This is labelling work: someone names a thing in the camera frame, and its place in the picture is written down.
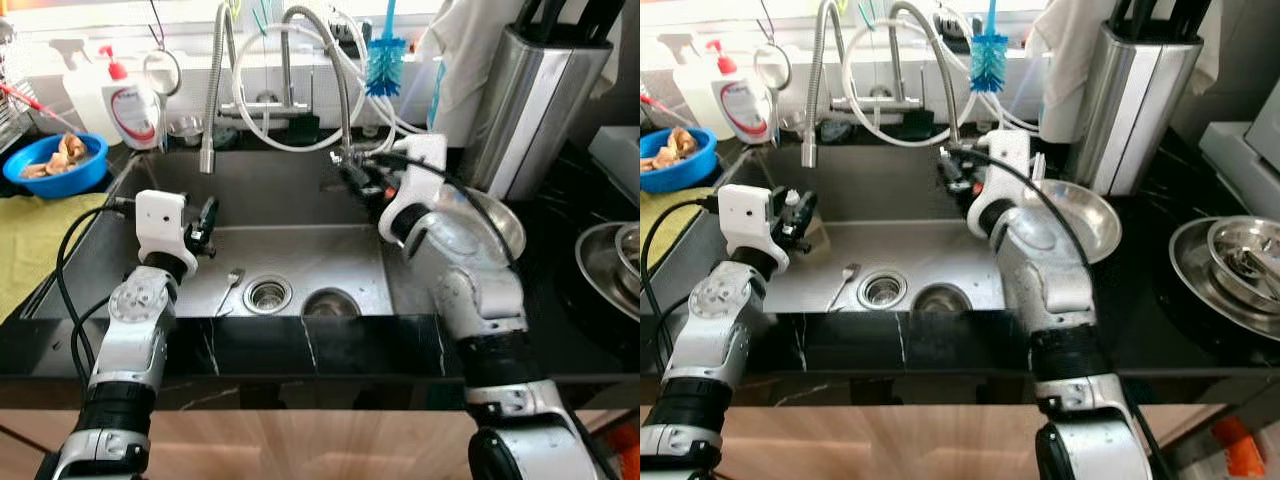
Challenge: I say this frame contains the steel spoon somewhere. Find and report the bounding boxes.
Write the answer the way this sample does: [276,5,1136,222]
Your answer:
[215,267,246,319]
[825,262,861,313]

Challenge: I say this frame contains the clear bottle with white cap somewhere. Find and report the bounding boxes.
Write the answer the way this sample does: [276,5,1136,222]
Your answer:
[782,188,829,256]

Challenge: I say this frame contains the dark sponge caddy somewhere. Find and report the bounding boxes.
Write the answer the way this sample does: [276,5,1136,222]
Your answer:
[283,113,321,149]
[893,108,933,143]

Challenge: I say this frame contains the stainless steel sink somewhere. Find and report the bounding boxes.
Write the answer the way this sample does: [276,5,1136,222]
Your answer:
[20,150,441,321]
[690,150,1011,316]

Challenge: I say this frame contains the steel sink drain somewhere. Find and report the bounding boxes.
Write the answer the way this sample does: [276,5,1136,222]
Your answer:
[245,278,293,314]
[858,273,909,309]

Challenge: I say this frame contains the blue bottle brush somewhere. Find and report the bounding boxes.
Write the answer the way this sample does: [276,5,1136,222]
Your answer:
[970,0,1009,94]
[365,0,404,99]

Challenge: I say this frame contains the steel spring neck faucet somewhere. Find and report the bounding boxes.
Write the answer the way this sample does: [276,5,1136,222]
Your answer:
[800,0,926,171]
[198,0,313,176]

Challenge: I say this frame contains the steel plate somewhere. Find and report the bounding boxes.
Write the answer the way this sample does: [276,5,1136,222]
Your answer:
[455,185,528,263]
[1168,215,1280,341]
[1030,178,1123,264]
[575,222,641,321]

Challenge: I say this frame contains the white red pump soap bottle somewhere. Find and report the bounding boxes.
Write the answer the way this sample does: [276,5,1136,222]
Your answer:
[100,42,166,153]
[705,38,776,148]

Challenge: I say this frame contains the blue plastic bowl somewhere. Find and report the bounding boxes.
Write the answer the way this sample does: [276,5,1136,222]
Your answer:
[2,130,111,198]
[640,127,719,194]

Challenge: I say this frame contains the yellow dish cloth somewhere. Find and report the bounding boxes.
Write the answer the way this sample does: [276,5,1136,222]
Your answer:
[0,192,109,321]
[640,187,721,271]

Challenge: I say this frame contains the tan peel scraps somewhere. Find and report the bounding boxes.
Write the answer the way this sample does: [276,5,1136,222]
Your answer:
[645,127,701,173]
[20,133,91,181]

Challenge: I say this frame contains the steel mesh strainer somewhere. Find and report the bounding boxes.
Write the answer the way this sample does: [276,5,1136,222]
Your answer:
[752,43,794,106]
[143,48,184,111]

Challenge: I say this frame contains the white spray bottle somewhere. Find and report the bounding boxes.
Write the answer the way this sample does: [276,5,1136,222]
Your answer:
[50,38,126,146]
[660,33,736,141]

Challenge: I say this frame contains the steel knife block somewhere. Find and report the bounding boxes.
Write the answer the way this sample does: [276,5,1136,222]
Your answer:
[462,22,613,201]
[1065,20,1204,196]

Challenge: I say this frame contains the light wood cabinet panel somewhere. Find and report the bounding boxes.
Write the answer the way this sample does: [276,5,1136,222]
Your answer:
[720,405,1231,480]
[0,405,641,480]

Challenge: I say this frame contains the orange plastic object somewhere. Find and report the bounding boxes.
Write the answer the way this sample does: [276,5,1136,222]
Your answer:
[612,425,641,480]
[1212,415,1263,476]

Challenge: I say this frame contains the steel cutlery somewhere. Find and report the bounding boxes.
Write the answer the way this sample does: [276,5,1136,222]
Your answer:
[1225,245,1280,291]

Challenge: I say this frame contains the white appliance with round opening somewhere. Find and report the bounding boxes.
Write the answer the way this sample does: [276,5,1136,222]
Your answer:
[1200,385,1280,480]

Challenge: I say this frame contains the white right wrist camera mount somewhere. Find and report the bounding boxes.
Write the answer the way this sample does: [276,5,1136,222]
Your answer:
[965,128,1036,241]
[378,133,449,246]

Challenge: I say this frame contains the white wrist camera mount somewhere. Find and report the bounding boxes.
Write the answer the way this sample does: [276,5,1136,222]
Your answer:
[378,133,449,246]
[135,190,193,271]
[965,128,1036,241]
[717,185,786,273]

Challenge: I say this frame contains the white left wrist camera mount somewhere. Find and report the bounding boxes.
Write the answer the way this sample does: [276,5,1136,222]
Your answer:
[135,190,193,271]
[717,185,786,273]

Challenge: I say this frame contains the white plastic hose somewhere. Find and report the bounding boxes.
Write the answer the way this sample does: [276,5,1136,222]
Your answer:
[840,18,1006,149]
[230,20,401,153]
[330,10,431,141]
[945,10,1041,136]

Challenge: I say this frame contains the grey corrugated metal hose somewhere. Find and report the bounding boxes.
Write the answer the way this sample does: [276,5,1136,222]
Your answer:
[890,0,963,146]
[283,3,356,151]

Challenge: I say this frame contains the red handled utensil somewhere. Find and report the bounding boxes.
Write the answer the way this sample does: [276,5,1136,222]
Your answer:
[640,92,691,129]
[0,83,79,133]

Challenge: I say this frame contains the black knife handle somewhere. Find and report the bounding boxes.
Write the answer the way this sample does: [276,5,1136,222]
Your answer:
[518,0,563,49]
[1110,0,1161,43]
[565,0,619,43]
[1160,0,1213,41]

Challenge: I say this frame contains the wire dish rack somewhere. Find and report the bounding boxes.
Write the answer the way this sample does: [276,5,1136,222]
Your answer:
[0,20,41,151]

